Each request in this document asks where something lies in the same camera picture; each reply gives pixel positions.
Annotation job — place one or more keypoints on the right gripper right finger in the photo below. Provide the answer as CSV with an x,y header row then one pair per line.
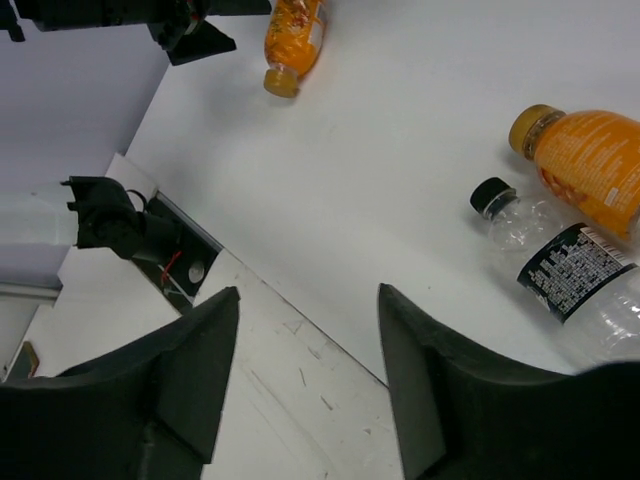
x,y
462,411

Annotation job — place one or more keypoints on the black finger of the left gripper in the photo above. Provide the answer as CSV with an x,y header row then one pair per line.
x,y
204,42

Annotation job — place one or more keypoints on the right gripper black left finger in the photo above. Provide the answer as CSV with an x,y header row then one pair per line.
x,y
148,410

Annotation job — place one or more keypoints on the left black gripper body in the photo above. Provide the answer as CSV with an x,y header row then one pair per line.
x,y
172,18

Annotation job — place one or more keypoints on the small orange bottle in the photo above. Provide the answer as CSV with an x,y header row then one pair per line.
x,y
293,44
588,159

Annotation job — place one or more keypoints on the clear bottle black label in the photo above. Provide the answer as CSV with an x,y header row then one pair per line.
x,y
578,276

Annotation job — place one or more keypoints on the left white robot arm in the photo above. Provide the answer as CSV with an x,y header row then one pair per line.
x,y
96,212

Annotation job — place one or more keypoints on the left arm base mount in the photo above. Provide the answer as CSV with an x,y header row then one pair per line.
x,y
179,274

